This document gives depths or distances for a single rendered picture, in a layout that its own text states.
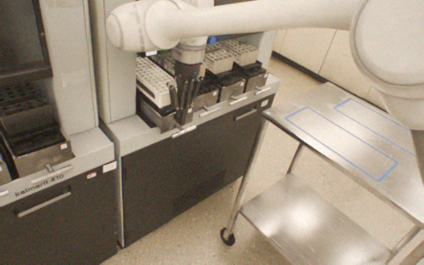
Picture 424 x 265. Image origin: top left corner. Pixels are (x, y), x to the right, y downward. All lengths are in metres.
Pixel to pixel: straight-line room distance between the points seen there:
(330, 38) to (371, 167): 2.29
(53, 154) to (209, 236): 0.99
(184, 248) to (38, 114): 0.99
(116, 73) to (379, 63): 0.78
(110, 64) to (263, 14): 0.50
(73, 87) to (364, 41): 0.77
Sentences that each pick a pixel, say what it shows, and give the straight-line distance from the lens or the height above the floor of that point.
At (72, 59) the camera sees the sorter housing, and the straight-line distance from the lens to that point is 0.89.
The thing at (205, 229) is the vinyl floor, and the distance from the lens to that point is 1.68.
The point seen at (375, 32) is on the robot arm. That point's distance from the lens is 0.32.
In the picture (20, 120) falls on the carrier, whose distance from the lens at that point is 0.92.
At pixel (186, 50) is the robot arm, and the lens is 0.84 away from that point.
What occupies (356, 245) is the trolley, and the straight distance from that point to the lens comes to 1.56.
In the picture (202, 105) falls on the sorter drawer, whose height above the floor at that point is 0.76.
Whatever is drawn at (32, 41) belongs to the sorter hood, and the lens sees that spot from 0.83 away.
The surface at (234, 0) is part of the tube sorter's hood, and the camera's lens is 1.15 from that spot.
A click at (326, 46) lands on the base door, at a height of 0.38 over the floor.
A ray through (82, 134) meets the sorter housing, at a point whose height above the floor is 0.73.
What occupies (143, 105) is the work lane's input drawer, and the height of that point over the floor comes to 0.79.
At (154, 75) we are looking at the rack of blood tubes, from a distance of 1.08.
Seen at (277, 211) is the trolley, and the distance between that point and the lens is 1.49.
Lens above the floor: 1.40
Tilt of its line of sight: 37 degrees down
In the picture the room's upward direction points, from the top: 11 degrees clockwise
